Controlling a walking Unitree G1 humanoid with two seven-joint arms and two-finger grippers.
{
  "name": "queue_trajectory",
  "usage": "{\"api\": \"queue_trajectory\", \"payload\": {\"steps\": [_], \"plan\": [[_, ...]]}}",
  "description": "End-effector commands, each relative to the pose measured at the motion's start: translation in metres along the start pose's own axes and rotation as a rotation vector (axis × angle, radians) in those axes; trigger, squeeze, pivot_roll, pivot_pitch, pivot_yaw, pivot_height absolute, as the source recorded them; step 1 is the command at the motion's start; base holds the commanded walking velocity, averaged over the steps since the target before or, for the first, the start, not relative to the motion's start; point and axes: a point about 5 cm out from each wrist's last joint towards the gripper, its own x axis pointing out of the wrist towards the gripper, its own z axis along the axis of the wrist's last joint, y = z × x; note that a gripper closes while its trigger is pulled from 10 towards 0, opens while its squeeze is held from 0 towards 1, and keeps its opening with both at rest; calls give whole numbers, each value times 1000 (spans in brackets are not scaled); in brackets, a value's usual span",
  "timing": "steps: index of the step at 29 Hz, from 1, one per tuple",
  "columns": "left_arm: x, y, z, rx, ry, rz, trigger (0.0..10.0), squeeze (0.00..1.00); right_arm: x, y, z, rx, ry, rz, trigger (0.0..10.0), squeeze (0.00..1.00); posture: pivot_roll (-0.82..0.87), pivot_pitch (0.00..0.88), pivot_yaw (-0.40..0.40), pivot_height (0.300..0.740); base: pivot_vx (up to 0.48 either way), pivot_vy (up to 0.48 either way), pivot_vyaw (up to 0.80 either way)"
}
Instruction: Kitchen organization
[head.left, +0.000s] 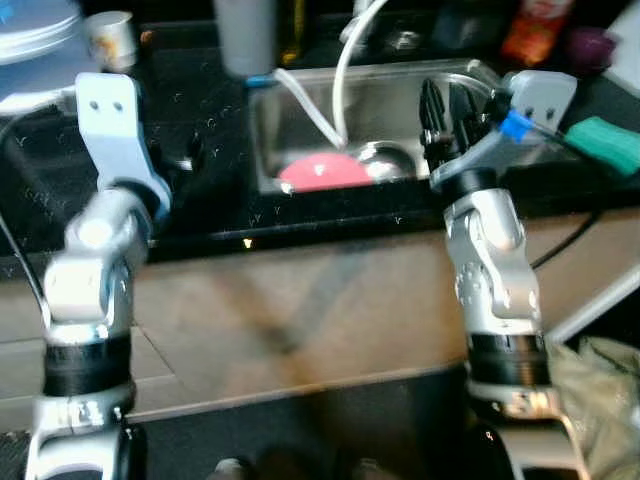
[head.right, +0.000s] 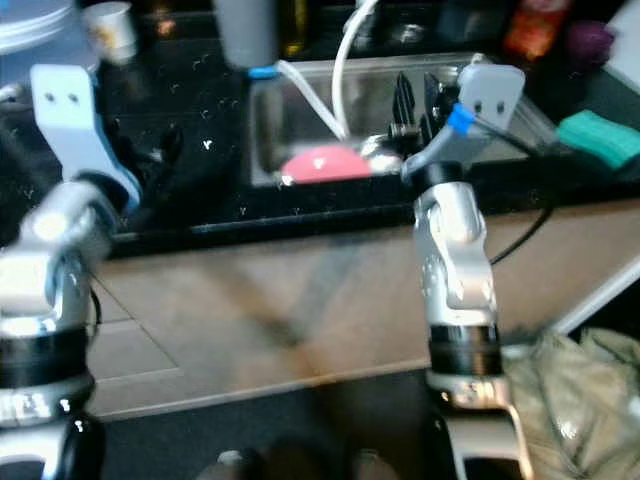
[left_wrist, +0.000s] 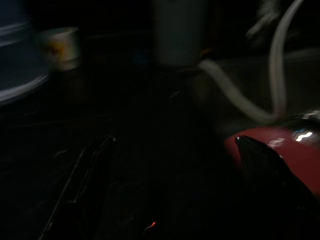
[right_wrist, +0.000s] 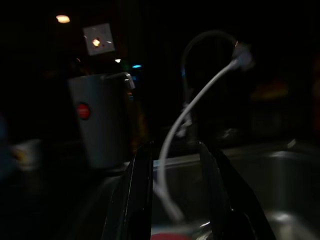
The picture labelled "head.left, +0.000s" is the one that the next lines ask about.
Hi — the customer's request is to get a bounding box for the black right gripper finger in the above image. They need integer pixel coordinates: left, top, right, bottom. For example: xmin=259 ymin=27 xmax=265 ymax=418
xmin=418 ymin=78 xmax=449 ymax=166
xmin=447 ymin=82 xmax=485 ymax=153

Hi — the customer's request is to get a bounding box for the pink plate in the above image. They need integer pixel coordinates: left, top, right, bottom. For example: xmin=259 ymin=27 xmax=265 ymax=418
xmin=278 ymin=152 xmax=373 ymax=193

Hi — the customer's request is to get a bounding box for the stainless steel bowl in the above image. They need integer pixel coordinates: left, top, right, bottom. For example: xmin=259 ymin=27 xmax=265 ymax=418
xmin=350 ymin=140 xmax=419 ymax=183

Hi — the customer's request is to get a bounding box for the stainless steel sink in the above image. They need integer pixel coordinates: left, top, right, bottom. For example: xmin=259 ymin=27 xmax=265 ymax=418
xmin=248 ymin=60 xmax=561 ymax=196

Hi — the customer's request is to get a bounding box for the round metal sink cap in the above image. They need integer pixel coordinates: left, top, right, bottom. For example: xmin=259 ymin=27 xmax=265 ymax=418
xmin=385 ymin=30 xmax=421 ymax=51

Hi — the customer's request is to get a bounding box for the dark translucent container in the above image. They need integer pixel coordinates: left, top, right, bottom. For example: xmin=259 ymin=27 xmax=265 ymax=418
xmin=430 ymin=0 xmax=501 ymax=46

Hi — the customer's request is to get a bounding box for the orange juice carton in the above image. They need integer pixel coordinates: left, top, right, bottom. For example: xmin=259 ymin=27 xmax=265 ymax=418
xmin=500 ymin=0 xmax=573 ymax=66

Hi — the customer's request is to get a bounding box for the purple cup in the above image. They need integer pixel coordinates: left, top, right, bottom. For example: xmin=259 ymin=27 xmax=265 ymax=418
xmin=565 ymin=27 xmax=613 ymax=71

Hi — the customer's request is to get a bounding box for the white printed mug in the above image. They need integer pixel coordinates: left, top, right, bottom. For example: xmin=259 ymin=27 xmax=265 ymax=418
xmin=85 ymin=10 xmax=138 ymax=71

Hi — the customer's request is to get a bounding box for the green sponge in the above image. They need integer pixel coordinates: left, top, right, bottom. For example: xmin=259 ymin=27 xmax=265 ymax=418
xmin=565 ymin=115 xmax=640 ymax=178

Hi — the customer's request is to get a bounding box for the grey tumbler red badge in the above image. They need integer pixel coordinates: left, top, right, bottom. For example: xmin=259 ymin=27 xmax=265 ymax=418
xmin=213 ymin=0 xmax=278 ymax=79

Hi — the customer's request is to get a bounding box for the narrow beige cabinet door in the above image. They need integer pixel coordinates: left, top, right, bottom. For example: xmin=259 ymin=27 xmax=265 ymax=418
xmin=530 ymin=205 xmax=640 ymax=331

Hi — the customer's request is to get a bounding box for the olive oil bottle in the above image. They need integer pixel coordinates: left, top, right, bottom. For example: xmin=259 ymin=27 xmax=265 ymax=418
xmin=275 ymin=0 xmax=306 ymax=66

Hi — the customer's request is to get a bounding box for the clear plastic food cover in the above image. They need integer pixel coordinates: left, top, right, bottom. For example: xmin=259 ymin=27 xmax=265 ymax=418
xmin=0 ymin=0 xmax=86 ymax=116

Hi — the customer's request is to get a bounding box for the wide beige cabinet door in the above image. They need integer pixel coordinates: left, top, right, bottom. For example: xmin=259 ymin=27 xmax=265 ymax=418
xmin=130 ymin=250 xmax=471 ymax=401

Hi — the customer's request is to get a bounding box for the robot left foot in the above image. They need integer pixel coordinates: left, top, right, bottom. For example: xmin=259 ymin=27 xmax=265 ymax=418
xmin=215 ymin=458 xmax=251 ymax=480

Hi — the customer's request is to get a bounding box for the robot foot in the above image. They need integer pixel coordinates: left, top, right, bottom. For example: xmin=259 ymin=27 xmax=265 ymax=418
xmin=215 ymin=458 xmax=251 ymax=480
xmin=350 ymin=460 xmax=391 ymax=480

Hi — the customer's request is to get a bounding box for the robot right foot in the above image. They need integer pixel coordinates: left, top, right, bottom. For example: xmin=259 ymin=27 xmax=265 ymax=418
xmin=350 ymin=460 xmax=391 ymax=480

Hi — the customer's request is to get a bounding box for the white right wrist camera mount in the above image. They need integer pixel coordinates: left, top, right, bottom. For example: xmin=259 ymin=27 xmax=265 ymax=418
xmin=430 ymin=70 xmax=579 ymax=196

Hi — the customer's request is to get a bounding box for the white flexible hose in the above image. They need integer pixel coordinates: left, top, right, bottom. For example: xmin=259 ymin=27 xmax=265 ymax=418
xmin=272 ymin=0 xmax=386 ymax=151

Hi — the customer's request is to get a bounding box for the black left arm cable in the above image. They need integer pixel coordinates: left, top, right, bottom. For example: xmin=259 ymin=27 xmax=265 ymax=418
xmin=0 ymin=210 xmax=51 ymax=331

